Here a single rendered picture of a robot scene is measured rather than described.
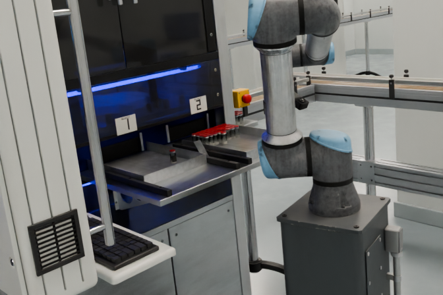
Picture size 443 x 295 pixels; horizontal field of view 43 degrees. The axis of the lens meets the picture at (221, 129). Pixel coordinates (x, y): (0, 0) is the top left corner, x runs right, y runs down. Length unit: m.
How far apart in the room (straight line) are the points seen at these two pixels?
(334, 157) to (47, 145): 0.78
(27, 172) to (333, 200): 0.84
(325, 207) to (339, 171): 0.11
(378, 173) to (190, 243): 1.06
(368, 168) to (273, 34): 1.57
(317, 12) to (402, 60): 1.95
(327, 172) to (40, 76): 0.83
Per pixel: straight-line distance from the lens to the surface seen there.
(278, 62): 1.48
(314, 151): 1.59
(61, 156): 1.26
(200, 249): 2.34
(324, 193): 1.63
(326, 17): 1.46
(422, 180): 2.76
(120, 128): 1.99
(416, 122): 3.39
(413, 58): 3.32
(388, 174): 2.84
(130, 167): 1.97
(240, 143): 2.10
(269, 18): 1.43
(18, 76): 1.20
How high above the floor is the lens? 1.44
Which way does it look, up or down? 14 degrees down
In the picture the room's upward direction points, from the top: 6 degrees counter-clockwise
